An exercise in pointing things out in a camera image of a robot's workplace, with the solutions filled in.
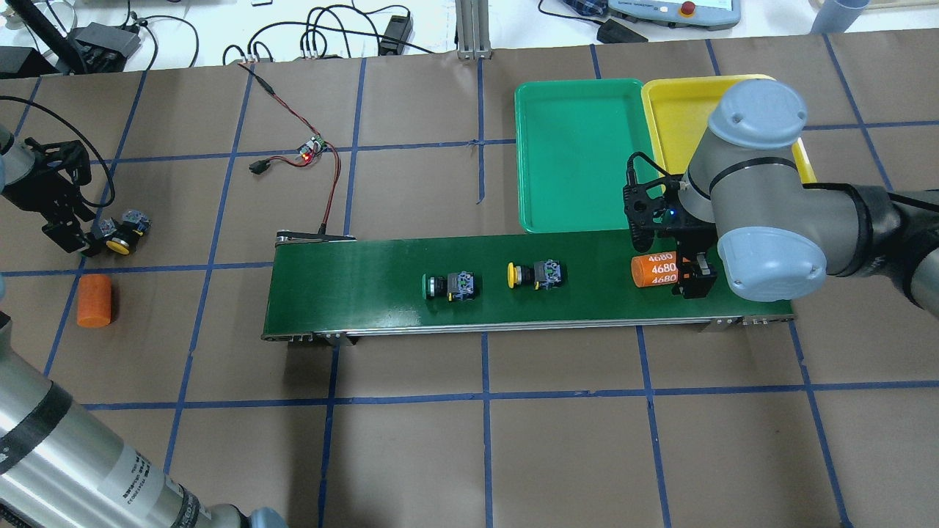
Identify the aluminium frame post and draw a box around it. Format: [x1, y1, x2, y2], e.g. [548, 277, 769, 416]
[455, 0, 492, 60]

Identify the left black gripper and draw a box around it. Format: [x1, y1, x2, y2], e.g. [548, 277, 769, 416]
[2, 138, 96, 254]

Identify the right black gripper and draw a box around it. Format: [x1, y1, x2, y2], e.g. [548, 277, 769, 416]
[623, 175, 718, 298]

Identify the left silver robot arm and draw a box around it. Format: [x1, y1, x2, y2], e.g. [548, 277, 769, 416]
[1, 315, 286, 527]

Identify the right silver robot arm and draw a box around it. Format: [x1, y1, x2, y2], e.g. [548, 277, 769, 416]
[623, 79, 938, 315]

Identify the yellow tray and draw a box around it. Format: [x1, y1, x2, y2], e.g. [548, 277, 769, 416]
[641, 74, 771, 174]

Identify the small controller circuit board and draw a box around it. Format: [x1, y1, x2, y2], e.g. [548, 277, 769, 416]
[296, 135, 326, 165]

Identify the red black wire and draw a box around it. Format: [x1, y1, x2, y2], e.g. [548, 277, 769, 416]
[238, 62, 343, 235]

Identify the black power adapter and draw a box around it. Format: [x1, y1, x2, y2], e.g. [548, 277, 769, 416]
[378, 15, 413, 56]

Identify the orange cylinder labelled 4680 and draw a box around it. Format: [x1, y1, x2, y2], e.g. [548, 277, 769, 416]
[630, 251, 680, 288]

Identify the blue teach pendant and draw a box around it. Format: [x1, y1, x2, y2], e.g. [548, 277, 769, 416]
[608, 1, 742, 31]

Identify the green conveyor belt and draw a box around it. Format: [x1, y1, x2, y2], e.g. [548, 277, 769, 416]
[262, 230, 794, 341]

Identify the blue plaid umbrella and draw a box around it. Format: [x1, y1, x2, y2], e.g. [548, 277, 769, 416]
[563, 0, 608, 18]

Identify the yellow push button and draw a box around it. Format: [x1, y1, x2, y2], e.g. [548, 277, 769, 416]
[89, 208, 152, 255]
[507, 260, 566, 290]

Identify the plain orange cylinder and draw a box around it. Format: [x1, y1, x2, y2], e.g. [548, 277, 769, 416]
[76, 274, 113, 329]

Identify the green tray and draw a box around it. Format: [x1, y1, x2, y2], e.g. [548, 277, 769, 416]
[514, 78, 653, 234]

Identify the green push button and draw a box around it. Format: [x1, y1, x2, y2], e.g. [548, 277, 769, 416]
[420, 271, 477, 303]

